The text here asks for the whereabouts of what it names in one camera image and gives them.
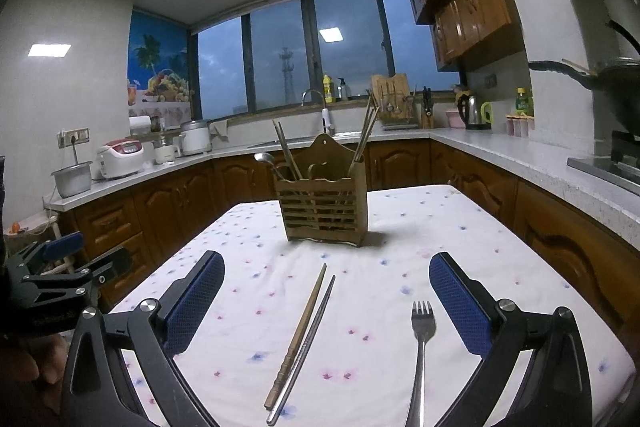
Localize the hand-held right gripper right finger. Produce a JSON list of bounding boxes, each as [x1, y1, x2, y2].
[[429, 251, 595, 427]]

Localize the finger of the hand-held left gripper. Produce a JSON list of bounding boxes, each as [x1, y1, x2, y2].
[[22, 247, 133, 297], [7, 231, 85, 279]]

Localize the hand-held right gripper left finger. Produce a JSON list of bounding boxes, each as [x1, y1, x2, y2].
[[59, 250, 226, 427]]

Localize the metal fork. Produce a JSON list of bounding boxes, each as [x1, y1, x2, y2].
[[404, 300, 437, 427]]

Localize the wooden chopstick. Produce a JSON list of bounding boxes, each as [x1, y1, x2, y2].
[[272, 120, 299, 182], [263, 262, 328, 411], [357, 106, 380, 162], [352, 91, 373, 164]]

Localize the wooden utensil holder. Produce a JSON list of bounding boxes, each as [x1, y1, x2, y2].
[[273, 133, 370, 249]]

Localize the metal spoon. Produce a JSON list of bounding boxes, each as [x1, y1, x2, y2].
[[253, 151, 288, 182]]

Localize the person's left hand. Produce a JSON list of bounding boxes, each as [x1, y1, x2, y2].
[[10, 335, 69, 409]]

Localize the metal pot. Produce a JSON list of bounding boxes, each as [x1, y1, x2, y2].
[[51, 161, 95, 199]]

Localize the white floral tablecloth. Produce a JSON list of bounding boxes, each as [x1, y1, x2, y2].
[[107, 184, 638, 427]]

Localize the red and white rice cooker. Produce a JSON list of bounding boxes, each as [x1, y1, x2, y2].
[[96, 139, 144, 180]]

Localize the white jar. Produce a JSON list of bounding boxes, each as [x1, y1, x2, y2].
[[152, 134, 177, 166]]

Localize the white cooker with metal lid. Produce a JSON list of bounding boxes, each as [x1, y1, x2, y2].
[[179, 119, 212, 156]]

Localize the white kitchen countertop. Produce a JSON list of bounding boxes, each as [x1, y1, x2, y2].
[[42, 127, 640, 253]]

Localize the seasoning bottles on counter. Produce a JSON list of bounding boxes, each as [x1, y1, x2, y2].
[[506, 114, 536, 139]]

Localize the steel electric kettle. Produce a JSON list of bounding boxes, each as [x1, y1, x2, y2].
[[457, 92, 483, 130]]

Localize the gas stove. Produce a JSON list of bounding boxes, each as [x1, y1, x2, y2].
[[567, 129, 640, 198]]

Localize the kitchen faucet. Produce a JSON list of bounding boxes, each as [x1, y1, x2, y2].
[[301, 89, 334, 136]]

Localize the wooden cutting board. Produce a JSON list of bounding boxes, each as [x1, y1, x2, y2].
[[370, 74, 409, 110]]

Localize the kitchen window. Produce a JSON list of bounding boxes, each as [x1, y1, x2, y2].
[[192, 0, 461, 120]]

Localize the wooden spatula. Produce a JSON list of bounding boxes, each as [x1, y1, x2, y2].
[[561, 58, 599, 77]]

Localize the black wok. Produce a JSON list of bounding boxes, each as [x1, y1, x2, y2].
[[527, 19, 640, 134]]

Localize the wall socket with plug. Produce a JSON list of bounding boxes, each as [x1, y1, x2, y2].
[[57, 126, 90, 149]]

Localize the fruit wall poster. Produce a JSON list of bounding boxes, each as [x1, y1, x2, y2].
[[127, 9, 194, 118]]

